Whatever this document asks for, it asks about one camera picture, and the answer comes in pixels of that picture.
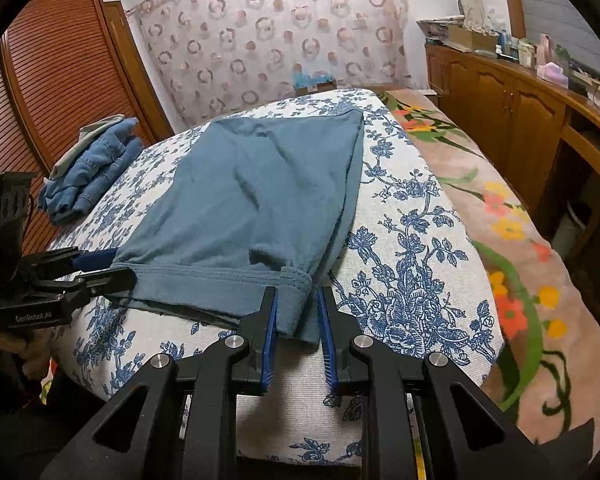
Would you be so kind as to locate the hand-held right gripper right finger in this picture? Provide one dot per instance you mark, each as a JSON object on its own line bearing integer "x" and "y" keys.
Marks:
{"x": 327, "y": 340}

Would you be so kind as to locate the cardboard box with blue contents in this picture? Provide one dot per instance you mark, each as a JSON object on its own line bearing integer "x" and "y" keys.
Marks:
{"x": 312, "y": 84}

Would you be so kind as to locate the pink tissue box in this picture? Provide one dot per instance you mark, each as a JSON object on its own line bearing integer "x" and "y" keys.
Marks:
{"x": 554, "y": 72}

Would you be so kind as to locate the floral fleece blanket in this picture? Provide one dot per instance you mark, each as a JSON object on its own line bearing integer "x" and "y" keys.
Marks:
{"x": 505, "y": 270}

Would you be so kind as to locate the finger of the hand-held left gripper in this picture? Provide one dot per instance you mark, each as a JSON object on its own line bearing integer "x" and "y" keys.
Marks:
{"x": 97, "y": 260}
{"x": 105, "y": 280}

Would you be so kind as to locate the blue floral mat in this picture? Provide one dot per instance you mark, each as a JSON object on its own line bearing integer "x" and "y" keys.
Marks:
{"x": 405, "y": 260}

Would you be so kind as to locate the teal pants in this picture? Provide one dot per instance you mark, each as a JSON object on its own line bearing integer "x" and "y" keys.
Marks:
{"x": 240, "y": 195}

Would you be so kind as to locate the grey folded garment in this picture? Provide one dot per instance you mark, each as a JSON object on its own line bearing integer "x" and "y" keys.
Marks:
{"x": 80, "y": 147}

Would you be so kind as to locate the slatted wooden wardrobe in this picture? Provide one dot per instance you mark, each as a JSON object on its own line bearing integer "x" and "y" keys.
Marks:
{"x": 65, "y": 70}

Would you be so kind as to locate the wooden sideboard cabinet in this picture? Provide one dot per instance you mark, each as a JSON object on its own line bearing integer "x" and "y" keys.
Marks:
{"x": 495, "y": 100}

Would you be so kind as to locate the blue denim jeans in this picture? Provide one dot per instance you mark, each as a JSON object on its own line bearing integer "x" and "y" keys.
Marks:
{"x": 95, "y": 170}

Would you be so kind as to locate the open cardboard box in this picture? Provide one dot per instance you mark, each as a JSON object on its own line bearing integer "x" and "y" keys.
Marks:
{"x": 467, "y": 37}

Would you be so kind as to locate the circle-patterned sheer curtain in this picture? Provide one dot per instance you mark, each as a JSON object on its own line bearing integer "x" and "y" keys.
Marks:
{"x": 260, "y": 35}

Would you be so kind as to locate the pink bottle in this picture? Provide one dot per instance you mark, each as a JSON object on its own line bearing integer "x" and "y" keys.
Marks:
{"x": 547, "y": 50}

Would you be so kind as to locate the white waste bin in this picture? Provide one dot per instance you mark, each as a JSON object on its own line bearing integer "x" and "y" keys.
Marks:
{"x": 580, "y": 220}

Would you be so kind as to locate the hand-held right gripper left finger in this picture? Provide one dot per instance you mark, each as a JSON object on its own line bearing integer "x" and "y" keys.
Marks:
{"x": 271, "y": 340}

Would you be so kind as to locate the stack of magazines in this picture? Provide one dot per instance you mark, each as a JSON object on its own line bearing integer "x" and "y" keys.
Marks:
{"x": 437, "y": 27}

